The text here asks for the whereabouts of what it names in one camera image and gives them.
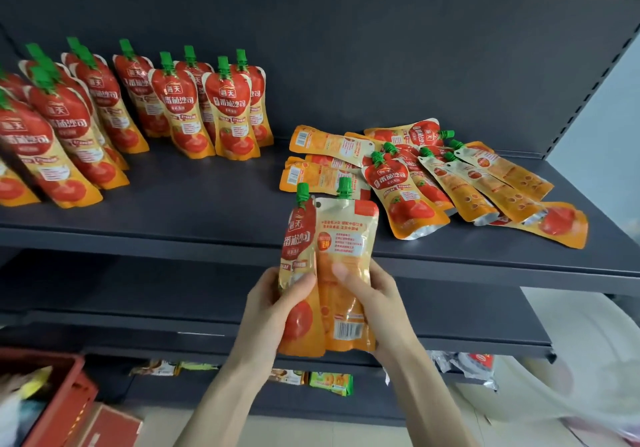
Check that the person's left thumb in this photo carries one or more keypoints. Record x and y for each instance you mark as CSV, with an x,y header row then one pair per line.
x,y
299,289

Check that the red cardboard box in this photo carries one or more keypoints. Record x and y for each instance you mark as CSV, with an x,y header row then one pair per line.
x,y
110,429

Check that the brown snack packet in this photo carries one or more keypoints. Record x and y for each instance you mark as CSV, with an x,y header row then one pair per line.
x,y
155,367

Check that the red plastic crate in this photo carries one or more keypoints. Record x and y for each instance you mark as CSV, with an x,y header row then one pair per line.
x,y
65,401

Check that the person's right thumb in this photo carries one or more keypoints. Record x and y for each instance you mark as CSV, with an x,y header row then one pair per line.
x,y
349,280

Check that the person's right hand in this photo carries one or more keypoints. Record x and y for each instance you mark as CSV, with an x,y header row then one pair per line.
x,y
390,316

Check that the red spouted sauce pouch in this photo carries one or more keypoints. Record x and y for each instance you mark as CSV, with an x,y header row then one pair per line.
x,y
345,231
299,241

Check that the thin green snack packet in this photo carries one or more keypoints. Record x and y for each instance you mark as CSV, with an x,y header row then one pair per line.
x,y
199,366

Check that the pile of lying sauce pouches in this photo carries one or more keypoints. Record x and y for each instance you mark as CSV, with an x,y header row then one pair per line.
x,y
410,191

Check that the yellow packet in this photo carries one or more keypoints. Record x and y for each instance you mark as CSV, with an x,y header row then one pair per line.
x,y
35,381

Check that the dark grey metal shelving unit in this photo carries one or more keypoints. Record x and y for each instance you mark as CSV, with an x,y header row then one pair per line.
x,y
380,46

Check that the person's left hand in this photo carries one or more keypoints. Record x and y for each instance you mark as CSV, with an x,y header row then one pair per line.
x,y
260,311

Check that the person's left forearm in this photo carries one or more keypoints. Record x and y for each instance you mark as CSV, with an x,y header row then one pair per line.
x,y
225,406

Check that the row of standing sauce pouches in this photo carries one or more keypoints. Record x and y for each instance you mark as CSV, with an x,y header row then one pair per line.
x,y
70,121

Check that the white plastic bag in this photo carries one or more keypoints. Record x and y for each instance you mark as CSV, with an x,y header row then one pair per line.
x,y
585,361

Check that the person's right forearm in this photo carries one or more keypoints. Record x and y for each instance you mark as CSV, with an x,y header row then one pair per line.
x,y
425,401

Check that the white red snack packet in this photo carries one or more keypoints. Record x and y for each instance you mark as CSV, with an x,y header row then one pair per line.
x,y
472,365

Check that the green orange snack packet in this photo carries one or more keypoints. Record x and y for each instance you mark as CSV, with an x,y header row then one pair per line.
x,y
331,383

